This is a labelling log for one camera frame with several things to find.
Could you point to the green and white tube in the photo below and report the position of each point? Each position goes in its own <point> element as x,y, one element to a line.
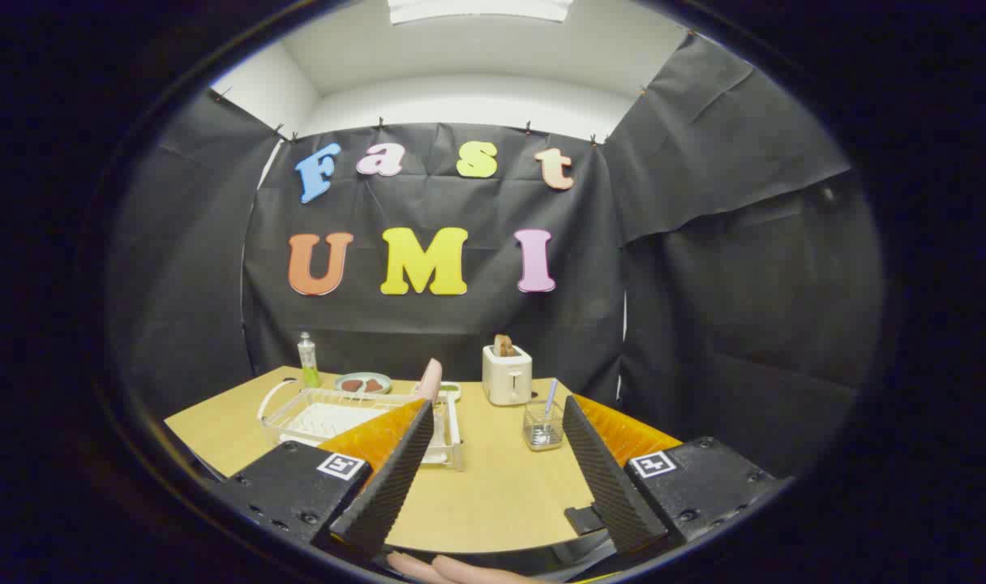
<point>307,357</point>

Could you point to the black table clamp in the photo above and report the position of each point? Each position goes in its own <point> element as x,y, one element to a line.
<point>582,519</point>

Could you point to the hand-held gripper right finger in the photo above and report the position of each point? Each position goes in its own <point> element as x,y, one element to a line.
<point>610,487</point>

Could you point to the white divided grain tray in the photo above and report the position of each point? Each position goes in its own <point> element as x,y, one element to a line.
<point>451,391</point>

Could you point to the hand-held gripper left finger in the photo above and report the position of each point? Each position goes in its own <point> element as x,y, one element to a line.
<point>383,487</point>

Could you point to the white toaster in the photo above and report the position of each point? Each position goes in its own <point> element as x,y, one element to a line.
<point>505,380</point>

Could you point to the toasted bread slice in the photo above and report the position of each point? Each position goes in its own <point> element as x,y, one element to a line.
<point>503,346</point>

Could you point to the brown meat cutlet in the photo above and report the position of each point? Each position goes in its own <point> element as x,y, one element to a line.
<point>352,386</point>
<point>374,386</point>

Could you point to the ceiling light panel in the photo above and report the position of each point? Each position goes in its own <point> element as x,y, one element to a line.
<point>477,8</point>

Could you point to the pink plate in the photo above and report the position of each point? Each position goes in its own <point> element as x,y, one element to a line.
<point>430,380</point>

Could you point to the pale green plate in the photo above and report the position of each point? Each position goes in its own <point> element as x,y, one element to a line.
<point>355,375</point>

